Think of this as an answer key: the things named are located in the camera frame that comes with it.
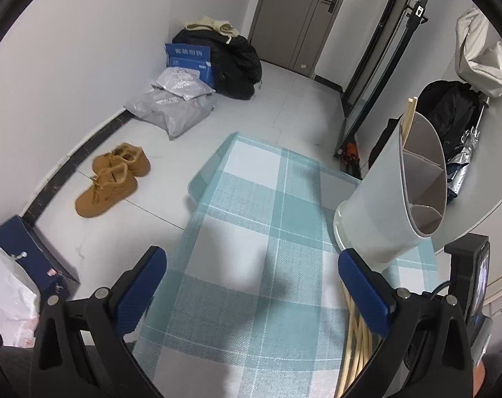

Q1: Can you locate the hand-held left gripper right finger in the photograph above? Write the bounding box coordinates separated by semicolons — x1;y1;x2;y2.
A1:
337;248;478;398

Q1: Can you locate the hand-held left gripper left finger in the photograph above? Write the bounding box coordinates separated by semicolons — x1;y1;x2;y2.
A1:
29;245;169;398

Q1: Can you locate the wooden chopstick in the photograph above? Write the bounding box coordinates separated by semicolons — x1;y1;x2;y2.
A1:
335;286;352;398
343;298;359;398
403;97;419;150
350;319;369;386
356;329;380;378
399;98;414;144

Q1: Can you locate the white utensil holder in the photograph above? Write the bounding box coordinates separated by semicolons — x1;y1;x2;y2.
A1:
333;111;448;274

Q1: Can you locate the white shoulder bag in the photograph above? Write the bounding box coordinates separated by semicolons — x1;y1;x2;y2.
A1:
455;7;502;98

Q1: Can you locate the tan suede shoe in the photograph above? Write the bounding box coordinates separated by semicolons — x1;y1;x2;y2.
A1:
75;163;138;218
92;143;151;177

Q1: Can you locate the teal plaid tablecloth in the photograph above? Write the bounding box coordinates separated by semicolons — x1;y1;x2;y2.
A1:
133;132;440;398

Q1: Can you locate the silver folded umbrella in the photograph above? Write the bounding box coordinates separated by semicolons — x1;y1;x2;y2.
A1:
443;95;489;206

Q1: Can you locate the white plastic bag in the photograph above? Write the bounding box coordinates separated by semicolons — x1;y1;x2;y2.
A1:
0;242;42;349

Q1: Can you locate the dark blue box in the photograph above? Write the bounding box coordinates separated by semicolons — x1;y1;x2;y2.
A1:
0;215;81;299

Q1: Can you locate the orange black tool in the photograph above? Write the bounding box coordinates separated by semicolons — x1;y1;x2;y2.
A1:
336;142;363;177

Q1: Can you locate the black jacket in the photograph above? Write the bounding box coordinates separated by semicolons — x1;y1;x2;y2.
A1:
369;81;483;175

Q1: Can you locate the large grey parcel bag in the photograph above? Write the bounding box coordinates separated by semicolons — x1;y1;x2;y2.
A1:
124;87;218;141

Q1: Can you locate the small white parcel bag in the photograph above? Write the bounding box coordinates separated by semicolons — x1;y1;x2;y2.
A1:
151;67;216;101

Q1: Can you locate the black framed glass door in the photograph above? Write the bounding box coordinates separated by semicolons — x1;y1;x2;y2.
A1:
334;0;438;168

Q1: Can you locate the blue cardboard box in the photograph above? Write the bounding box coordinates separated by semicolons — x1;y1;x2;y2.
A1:
165;42;215;88

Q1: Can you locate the black duffel bag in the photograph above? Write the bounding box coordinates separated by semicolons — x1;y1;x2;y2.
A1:
172;28;263;101

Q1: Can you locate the black glass door lock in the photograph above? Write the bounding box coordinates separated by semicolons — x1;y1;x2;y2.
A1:
404;3;429;23

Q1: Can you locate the beige garment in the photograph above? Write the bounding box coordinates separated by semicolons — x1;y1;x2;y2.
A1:
184;17;240;44

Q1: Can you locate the grey door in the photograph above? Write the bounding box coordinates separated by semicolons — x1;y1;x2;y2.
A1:
249;0;355;77

